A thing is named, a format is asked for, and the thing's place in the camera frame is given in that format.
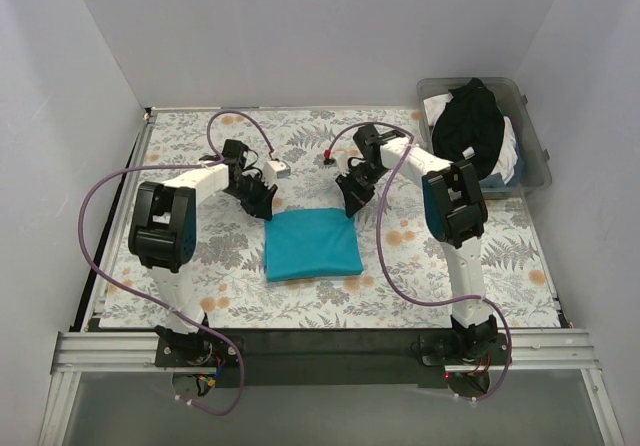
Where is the clear plastic storage bin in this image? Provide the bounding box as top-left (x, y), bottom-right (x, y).
top-left (416, 77), bottom-right (552, 200)

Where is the grey blue garment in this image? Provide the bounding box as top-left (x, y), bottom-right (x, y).
top-left (480, 127), bottom-right (524, 189)

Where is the black t shirt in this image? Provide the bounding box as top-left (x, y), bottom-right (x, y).
top-left (432, 78), bottom-right (505, 180)

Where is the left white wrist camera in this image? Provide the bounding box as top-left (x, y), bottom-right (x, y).
top-left (262, 160), bottom-right (291, 186)

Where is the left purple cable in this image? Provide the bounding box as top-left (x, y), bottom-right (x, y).
top-left (78, 110), bottom-right (281, 416)

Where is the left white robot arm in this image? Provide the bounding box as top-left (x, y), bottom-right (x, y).
top-left (128, 140), bottom-right (290, 366)

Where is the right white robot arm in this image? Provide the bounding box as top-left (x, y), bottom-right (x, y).
top-left (324, 122), bottom-right (497, 364)

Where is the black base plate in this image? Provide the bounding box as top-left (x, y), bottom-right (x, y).
top-left (154, 334), bottom-right (513, 390)

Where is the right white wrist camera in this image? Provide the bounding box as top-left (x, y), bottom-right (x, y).
top-left (323, 149), bottom-right (352, 175)

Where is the white garment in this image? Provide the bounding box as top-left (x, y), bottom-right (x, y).
top-left (423, 93), bottom-right (521, 188)

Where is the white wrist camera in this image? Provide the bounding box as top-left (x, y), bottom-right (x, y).
top-left (323, 149), bottom-right (352, 175)
top-left (262, 160), bottom-right (291, 186)

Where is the teal t shirt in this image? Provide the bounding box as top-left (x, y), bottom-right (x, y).
top-left (263, 208), bottom-right (363, 282)

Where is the aluminium frame rail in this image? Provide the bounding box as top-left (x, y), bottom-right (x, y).
top-left (39, 328), bottom-right (624, 445)

